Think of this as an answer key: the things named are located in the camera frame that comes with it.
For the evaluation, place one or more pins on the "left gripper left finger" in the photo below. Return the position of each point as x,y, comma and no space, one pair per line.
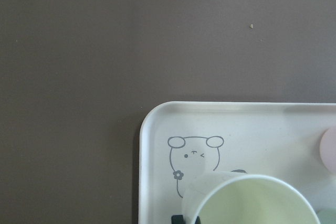
177,219

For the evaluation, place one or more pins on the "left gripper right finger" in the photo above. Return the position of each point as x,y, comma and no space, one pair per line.
198,221

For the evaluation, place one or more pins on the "cream plastic cup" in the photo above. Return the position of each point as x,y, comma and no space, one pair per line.
231,197

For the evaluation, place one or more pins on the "pink plastic cup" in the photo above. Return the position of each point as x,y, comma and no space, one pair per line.
327,149

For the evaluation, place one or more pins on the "cream rabbit tray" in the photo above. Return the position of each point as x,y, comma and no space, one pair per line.
181,140

